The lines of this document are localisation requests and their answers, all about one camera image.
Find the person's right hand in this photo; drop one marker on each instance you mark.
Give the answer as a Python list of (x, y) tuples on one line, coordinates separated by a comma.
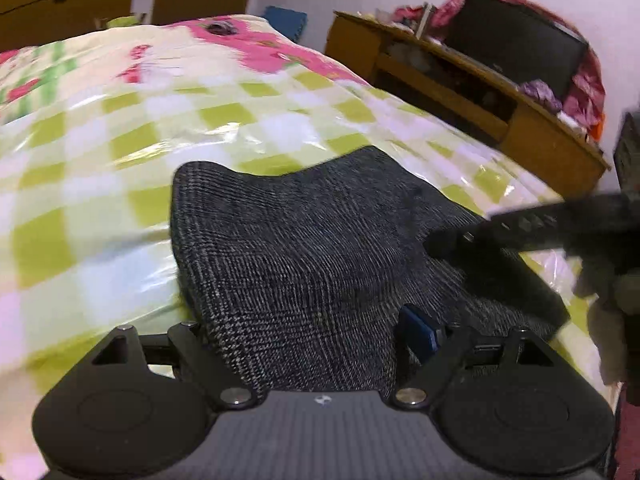
[(602, 300)]

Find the light green cloth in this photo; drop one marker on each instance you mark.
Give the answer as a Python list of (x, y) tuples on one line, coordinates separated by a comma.
[(125, 21)]

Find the brown wooden wardrobe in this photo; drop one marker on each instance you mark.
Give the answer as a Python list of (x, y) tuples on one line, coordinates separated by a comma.
[(60, 5)]

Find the dark grey checked pants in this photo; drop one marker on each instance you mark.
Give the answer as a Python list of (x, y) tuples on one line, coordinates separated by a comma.
[(310, 250)]

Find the desk clutter pile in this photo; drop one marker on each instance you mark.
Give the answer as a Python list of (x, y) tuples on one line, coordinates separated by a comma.
[(407, 16)]

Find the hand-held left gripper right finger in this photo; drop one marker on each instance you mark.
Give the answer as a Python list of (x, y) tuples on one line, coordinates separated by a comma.
[(417, 332)]

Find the green checkered plastic sheet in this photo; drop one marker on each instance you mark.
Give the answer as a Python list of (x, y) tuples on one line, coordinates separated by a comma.
[(100, 160)]

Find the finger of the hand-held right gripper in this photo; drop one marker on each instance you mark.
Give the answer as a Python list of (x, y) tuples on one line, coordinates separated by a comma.
[(480, 245), (530, 217)]

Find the pink printed blanket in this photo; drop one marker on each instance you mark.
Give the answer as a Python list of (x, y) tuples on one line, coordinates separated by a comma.
[(240, 42)]

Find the wooden TV cabinet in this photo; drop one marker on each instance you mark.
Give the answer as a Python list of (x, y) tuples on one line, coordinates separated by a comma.
[(545, 140)]

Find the black television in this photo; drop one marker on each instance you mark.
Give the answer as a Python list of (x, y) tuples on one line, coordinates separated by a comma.
[(515, 45)]

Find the purple cloth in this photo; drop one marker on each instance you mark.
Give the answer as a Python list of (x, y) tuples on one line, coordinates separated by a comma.
[(542, 92)]

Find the small orange item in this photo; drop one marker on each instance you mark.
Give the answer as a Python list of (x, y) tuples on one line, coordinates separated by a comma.
[(598, 133)]

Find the white plastic bag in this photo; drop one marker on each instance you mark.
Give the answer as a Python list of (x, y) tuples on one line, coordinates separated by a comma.
[(407, 57)]

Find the pink floral cloth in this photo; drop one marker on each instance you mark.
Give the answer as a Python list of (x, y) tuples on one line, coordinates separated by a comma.
[(590, 90)]

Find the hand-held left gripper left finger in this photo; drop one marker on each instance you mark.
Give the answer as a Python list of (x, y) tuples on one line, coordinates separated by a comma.
[(195, 341)]

